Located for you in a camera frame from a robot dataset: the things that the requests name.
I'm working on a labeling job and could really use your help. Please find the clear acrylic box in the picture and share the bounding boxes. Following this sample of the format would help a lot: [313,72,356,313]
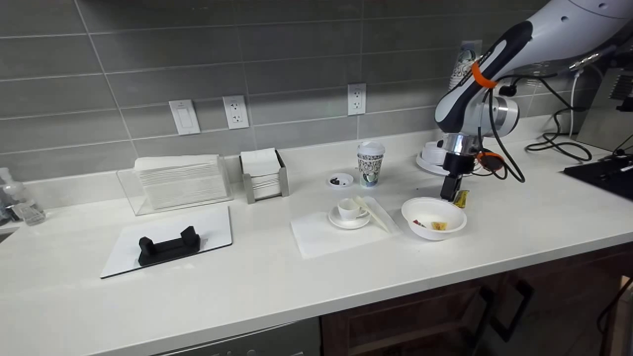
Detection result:
[115,155,232,216]

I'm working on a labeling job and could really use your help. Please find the yellow sachet on counter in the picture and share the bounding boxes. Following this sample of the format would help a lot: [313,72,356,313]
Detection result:
[453,190,469,208]

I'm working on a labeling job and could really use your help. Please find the black cabinet handle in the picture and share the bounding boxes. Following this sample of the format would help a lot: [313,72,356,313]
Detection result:
[491,279,534,343]

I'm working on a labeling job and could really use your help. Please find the white round tray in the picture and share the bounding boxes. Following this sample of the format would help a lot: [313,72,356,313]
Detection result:
[414,149,493,178]

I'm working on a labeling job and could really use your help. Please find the white upturned cup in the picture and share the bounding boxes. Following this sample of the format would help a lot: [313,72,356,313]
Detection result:
[422,141,447,165]

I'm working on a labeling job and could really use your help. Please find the metal napkin holder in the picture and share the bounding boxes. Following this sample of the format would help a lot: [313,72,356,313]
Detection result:
[240,149,289,204]

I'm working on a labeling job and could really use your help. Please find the black power cable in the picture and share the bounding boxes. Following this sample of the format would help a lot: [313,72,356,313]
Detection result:
[499,72,596,165]

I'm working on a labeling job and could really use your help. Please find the black flat appliance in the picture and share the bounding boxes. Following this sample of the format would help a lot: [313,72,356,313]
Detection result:
[564,151,633,200]

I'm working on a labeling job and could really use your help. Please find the small white dish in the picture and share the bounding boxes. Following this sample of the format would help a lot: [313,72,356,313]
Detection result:
[329,173,356,190]

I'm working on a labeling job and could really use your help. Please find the patterned paper cup with lid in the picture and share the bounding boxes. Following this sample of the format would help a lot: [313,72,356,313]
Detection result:
[356,141,386,188]

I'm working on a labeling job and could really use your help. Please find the white paper napkin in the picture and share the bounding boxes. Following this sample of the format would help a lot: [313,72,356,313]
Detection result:
[291,198,396,260]

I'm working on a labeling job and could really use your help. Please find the white wall outlet right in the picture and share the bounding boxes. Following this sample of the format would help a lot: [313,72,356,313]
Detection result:
[348,84,366,115]

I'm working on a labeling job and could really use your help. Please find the clear plastic object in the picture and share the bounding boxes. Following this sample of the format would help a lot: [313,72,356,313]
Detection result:
[0,169,46,226]

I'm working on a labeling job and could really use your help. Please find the white rectangular tray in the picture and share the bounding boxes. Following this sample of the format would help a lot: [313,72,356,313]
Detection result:
[101,206,234,279]

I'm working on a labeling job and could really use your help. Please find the white light switch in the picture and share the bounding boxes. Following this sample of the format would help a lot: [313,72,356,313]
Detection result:
[168,99,200,135]

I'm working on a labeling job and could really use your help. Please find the yellow sachet in bowl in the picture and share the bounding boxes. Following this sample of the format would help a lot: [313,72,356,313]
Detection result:
[432,222,447,232]

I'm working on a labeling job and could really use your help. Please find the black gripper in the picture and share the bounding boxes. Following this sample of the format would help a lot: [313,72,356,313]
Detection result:
[441,153,475,202]

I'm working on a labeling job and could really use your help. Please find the white bowl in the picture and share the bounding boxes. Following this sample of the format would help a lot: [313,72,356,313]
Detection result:
[402,198,467,242]

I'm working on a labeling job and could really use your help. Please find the white wall outlet left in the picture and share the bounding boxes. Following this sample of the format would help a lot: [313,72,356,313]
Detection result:
[224,95,250,129]

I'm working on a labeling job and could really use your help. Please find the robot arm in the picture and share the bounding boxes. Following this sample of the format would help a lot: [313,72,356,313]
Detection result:
[435,0,633,200]

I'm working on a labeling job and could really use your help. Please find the white stir stick packet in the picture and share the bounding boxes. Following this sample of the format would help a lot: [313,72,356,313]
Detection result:
[354,196,390,234]

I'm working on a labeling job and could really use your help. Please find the white wall outlet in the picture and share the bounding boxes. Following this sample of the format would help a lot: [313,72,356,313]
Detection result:
[224,95,250,129]
[348,84,366,115]

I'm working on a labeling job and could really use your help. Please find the white espresso cup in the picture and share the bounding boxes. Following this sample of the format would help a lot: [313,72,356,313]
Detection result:
[337,198,366,220]

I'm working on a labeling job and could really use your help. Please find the black dog-bone object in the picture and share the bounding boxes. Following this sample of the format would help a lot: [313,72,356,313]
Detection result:
[139,226,202,267]

